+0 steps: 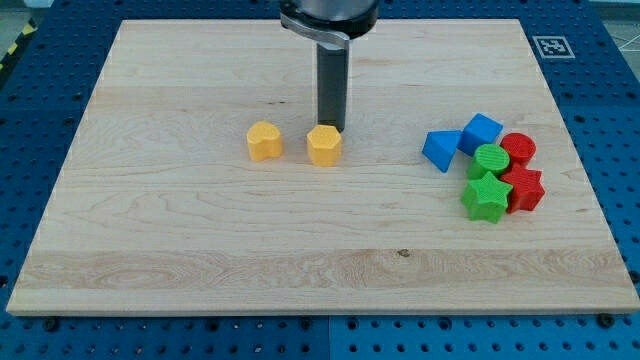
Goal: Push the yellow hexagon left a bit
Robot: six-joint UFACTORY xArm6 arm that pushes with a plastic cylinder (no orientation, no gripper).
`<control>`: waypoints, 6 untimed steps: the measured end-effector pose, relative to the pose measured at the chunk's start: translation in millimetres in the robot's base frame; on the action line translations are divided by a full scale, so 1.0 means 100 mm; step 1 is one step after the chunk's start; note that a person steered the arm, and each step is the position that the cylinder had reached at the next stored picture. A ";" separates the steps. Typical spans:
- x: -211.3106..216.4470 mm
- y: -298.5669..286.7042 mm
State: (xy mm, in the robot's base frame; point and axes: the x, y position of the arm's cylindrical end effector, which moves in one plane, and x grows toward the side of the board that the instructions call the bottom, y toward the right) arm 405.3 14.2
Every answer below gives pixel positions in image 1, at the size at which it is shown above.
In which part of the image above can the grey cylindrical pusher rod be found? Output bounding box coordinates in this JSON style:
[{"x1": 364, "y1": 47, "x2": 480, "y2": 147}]
[{"x1": 316, "y1": 43, "x2": 348, "y2": 132}]

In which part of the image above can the yellow hexagon block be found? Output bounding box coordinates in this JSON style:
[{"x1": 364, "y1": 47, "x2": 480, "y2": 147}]
[{"x1": 307, "y1": 125, "x2": 342, "y2": 167}]

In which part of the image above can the yellow heart block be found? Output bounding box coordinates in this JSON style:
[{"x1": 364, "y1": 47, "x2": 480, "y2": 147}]
[{"x1": 246, "y1": 121, "x2": 283, "y2": 162}]

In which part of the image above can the blue triangle block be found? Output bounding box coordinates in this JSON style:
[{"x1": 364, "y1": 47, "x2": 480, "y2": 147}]
[{"x1": 422, "y1": 130, "x2": 462, "y2": 173}]

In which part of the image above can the blue cube block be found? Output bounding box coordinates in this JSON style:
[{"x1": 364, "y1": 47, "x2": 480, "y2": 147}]
[{"x1": 458, "y1": 113, "x2": 504, "y2": 156}]

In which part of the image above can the green cylinder block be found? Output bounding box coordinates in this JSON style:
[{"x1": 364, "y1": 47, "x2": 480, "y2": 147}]
[{"x1": 467, "y1": 144, "x2": 511, "y2": 180}]

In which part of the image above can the green star block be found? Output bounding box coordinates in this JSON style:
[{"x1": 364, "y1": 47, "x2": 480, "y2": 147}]
[{"x1": 461, "y1": 172, "x2": 513, "y2": 224}]

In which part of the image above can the red cylinder block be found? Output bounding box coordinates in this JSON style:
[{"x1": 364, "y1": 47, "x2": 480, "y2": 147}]
[{"x1": 500, "y1": 132, "x2": 537, "y2": 166}]

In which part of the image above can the white fiducial marker tag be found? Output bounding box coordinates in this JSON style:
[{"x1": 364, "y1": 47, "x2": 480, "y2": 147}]
[{"x1": 532, "y1": 35, "x2": 575, "y2": 59}]

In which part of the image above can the wooden board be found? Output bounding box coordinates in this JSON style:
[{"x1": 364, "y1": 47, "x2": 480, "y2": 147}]
[{"x1": 7, "y1": 19, "x2": 639, "y2": 317}]

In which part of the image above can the red star block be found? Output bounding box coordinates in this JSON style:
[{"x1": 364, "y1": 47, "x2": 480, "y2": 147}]
[{"x1": 500, "y1": 164, "x2": 545, "y2": 213}]

